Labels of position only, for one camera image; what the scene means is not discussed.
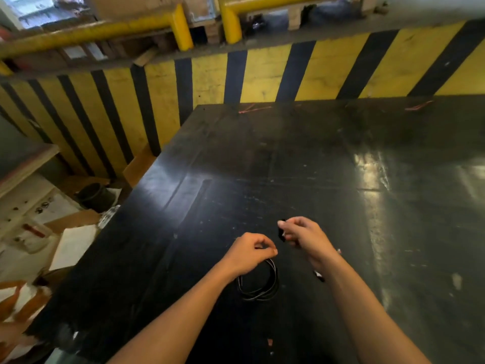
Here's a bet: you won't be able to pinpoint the person's right forearm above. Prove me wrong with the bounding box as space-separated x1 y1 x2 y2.
313 250 432 364

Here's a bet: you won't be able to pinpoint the person's right hand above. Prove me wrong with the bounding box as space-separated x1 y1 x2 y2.
277 216 338 272

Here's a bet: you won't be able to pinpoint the brown cardboard box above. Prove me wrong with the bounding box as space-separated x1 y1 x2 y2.
85 0 217 24

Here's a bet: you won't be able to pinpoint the flat brown cardboard piece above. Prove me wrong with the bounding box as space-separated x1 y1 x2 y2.
45 209 101 235

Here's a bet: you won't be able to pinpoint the white sheet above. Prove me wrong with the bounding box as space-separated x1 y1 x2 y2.
49 224 100 272

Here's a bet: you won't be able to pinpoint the clear plastic bottle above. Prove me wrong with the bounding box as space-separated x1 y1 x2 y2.
97 204 121 229

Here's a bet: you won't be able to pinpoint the person's left forearm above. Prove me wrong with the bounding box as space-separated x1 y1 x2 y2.
107 259 244 364

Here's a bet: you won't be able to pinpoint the brown cardboard flap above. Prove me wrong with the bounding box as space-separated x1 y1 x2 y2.
122 143 157 189

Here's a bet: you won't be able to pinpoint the black bucket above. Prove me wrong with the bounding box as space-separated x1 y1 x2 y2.
75 183 116 213

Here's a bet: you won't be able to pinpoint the thin red string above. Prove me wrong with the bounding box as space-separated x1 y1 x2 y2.
237 104 273 114
404 100 434 112

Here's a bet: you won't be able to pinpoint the yellow black striped barrier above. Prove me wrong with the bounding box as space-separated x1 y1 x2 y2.
0 19 485 179

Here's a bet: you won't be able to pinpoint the person's left hand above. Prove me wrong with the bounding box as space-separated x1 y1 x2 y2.
226 233 279 279

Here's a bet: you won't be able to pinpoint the black cable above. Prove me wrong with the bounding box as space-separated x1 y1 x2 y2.
236 258 280 302

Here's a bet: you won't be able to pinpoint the orange strips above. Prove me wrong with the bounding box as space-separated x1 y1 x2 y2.
0 280 51 323

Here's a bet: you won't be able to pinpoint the yellow pipe railing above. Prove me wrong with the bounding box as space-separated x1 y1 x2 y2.
0 4 195 59
218 0 343 45

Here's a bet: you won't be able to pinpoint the wooden pallet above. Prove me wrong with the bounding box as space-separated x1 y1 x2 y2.
189 15 225 45

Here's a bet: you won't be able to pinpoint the grey board with wooden edge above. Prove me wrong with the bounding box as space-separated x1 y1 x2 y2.
0 117 61 198

